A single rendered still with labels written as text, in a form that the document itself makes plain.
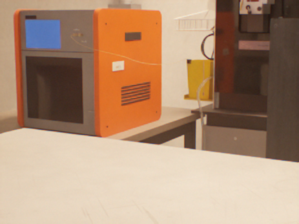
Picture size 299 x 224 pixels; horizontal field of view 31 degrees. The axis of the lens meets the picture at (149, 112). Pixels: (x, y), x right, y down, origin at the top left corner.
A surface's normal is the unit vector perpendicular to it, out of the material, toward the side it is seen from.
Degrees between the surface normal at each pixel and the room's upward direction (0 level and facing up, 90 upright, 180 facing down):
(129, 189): 0
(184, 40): 90
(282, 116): 90
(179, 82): 90
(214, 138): 90
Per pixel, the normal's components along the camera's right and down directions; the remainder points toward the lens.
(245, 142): -0.50, 0.14
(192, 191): 0.00, -0.99
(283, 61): -0.73, 0.11
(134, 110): 0.87, 0.08
